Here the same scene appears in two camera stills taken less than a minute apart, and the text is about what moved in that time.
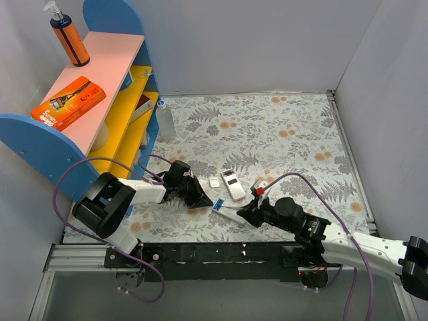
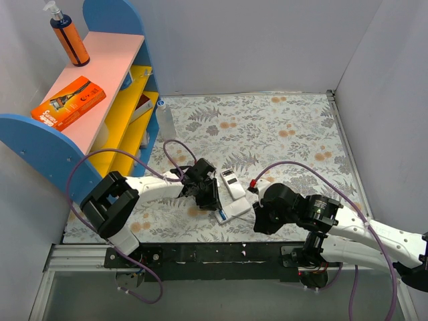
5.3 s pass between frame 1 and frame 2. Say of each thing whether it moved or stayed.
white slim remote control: stayed
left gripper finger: moved
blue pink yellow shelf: stayed
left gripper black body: moved
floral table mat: stayed
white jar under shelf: stayed
